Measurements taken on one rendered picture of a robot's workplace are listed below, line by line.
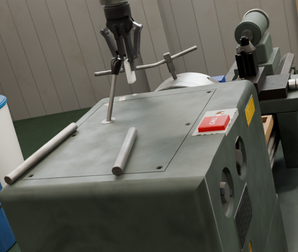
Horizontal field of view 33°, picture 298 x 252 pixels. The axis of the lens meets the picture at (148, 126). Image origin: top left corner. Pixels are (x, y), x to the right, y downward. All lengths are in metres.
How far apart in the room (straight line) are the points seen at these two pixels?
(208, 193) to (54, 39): 4.95
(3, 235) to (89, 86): 2.73
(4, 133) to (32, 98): 1.93
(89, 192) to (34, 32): 4.91
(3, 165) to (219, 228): 3.41
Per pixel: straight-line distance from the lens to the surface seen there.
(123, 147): 1.09
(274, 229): 1.51
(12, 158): 4.34
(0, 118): 4.23
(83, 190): 1.03
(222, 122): 1.12
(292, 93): 2.19
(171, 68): 1.61
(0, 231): 3.50
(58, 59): 5.85
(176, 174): 0.96
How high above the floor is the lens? 1.68
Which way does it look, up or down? 20 degrees down
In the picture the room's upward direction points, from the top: 15 degrees counter-clockwise
